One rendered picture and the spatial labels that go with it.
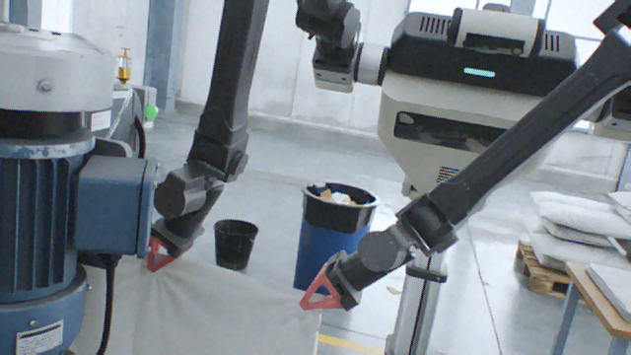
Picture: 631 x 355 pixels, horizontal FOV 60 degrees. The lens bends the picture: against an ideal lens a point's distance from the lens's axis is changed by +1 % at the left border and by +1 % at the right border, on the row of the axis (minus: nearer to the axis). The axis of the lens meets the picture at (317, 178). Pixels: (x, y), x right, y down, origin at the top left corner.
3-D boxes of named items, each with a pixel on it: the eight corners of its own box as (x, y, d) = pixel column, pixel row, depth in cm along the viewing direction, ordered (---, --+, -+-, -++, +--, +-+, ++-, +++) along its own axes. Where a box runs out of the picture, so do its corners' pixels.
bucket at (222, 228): (259, 260, 368) (264, 225, 362) (245, 276, 339) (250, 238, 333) (218, 250, 373) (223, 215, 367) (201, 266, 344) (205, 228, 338)
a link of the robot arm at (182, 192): (251, 152, 87) (208, 129, 89) (217, 159, 76) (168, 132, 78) (225, 216, 90) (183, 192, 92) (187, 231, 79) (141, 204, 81)
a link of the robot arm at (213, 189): (234, 182, 90) (209, 162, 91) (213, 188, 83) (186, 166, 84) (213, 214, 92) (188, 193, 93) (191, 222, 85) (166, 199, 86)
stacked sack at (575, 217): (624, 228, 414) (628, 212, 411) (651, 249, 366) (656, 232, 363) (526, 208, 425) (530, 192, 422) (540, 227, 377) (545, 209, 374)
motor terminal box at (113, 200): (153, 246, 67) (160, 156, 64) (148, 283, 57) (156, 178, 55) (80, 242, 65) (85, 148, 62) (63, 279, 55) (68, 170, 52)
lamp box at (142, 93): (153, 131, 111) (157, 88, 109) (142, 134, 106) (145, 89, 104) (119, 125, 112) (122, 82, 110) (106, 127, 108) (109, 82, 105)
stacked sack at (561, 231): (586, 227, 448) (590, 212, 445) (612, 253, 384) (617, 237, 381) (531, 216, 454) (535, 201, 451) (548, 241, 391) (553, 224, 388)
